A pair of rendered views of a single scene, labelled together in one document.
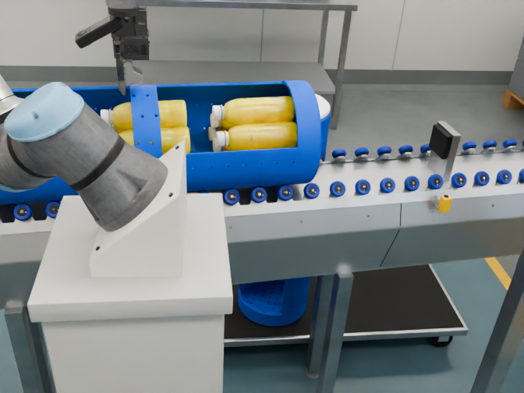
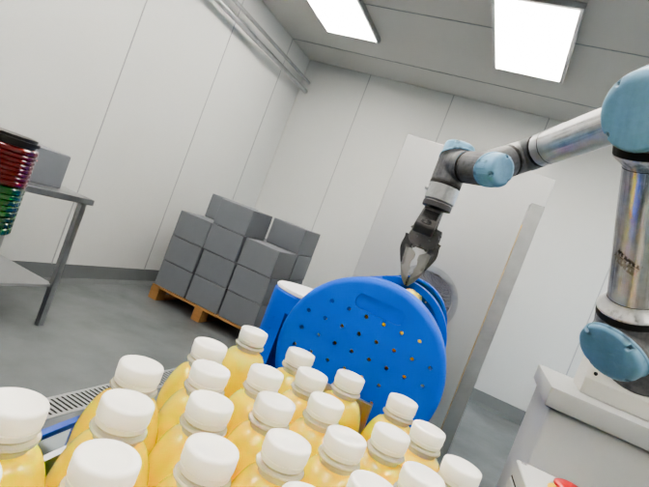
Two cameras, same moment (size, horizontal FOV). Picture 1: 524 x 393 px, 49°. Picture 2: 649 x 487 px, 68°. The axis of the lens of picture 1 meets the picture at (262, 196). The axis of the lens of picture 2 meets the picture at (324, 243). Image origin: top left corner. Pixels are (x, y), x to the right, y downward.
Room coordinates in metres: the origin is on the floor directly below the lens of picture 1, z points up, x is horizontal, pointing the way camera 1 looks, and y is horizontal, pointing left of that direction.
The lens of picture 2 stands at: (0.96, 1.47, 1.28)
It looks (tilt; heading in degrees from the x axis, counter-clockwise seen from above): 2 degrees down; 299
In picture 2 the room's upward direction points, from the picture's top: 21 degrees clockwise
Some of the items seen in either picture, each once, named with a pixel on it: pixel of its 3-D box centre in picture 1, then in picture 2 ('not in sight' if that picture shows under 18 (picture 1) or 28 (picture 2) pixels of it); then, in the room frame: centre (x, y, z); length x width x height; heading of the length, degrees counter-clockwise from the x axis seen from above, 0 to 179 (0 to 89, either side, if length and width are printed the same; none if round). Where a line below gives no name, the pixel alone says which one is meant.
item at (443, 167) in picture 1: (440, 151); not in sight; (1.56, -0.53, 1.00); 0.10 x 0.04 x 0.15; 14
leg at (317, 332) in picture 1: (320, 314); not in sight; (1.56, -0.24, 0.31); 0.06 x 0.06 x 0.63; 14
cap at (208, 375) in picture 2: not in sight; (207, 380); (1.24, 1.09, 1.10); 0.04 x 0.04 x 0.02
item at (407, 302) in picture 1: (274, 306); not in sight; (1.85, -0.09, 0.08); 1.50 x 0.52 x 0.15; 99
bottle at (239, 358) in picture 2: not in sight; (226, 405); (1.33, 0.91, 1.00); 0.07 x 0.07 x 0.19
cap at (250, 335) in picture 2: not in sight; (251, 339); (1.33, 0.91, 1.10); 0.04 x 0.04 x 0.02
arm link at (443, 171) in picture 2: not in sight; (453, 165); (1.33, 0.35, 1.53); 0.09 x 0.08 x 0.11; 149
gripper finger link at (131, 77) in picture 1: (130, 79); (418, 270); (1.32, 0.34, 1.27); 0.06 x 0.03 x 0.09; 104
